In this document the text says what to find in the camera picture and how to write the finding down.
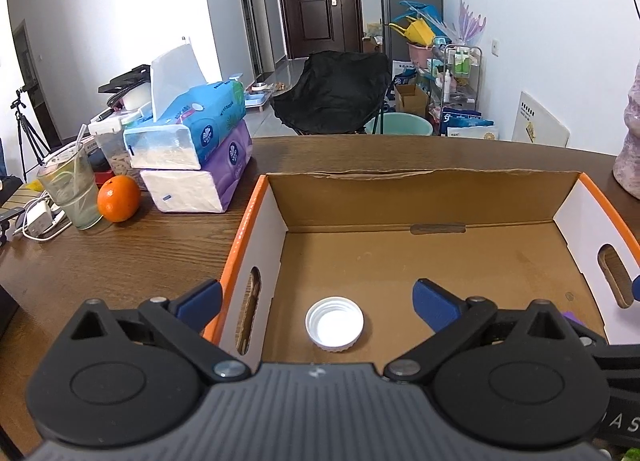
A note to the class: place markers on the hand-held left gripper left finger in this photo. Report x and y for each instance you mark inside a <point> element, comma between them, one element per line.
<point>200,303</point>

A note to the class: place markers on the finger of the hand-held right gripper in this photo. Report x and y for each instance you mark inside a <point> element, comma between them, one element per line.
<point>636,288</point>
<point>615,358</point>

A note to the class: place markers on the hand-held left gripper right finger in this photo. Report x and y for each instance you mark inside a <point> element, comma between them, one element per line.
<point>435,306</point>

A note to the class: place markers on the orange cardboard box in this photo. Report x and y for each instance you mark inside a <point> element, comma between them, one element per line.
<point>400,261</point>

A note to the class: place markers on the small purple object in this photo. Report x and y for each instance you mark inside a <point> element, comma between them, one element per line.
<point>572,317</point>

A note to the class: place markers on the white plastic lid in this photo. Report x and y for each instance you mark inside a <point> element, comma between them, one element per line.
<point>334,323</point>

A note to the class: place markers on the orange fruit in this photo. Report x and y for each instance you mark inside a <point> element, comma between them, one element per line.
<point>118,198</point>

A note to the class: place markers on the pink textured vase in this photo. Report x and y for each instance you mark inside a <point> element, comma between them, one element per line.
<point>629,151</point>

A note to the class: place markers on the purple tissue pack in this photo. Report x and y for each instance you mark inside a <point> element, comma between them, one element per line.
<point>235,156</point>

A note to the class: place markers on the glass cup with straw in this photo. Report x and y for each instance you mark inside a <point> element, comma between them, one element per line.
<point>75,191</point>

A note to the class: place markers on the clear plastic container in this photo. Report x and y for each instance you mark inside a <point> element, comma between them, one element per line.
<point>117,151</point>

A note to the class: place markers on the green plastic basin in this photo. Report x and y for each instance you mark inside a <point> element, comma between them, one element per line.
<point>400,123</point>

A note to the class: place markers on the blue white package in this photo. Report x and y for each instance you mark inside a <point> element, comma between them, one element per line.
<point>460,121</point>

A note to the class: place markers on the white flat panel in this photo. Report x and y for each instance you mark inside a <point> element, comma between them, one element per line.
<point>540,121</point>

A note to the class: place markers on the blue tissue pack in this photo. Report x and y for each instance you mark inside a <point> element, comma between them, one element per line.
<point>215,111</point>

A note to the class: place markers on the small cardboard box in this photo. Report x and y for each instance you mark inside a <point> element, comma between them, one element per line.
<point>411,100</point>

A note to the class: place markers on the black flat device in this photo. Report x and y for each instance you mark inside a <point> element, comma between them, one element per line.
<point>127,78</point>

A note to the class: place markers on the black folding chair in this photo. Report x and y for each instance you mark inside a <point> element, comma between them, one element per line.
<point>332,91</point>

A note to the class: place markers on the black tripod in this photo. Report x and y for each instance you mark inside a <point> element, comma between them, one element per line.
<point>25,126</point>

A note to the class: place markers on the pink bucket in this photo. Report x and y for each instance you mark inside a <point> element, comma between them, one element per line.
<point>420,53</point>

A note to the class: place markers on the yellow plastic item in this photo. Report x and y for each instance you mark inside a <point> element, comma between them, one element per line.
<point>420,31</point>

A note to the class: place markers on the purple fairy wings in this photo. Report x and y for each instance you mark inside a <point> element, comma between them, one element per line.
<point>470,21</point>

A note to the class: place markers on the blue plastic item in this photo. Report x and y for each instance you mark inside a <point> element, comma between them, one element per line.
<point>417,8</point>

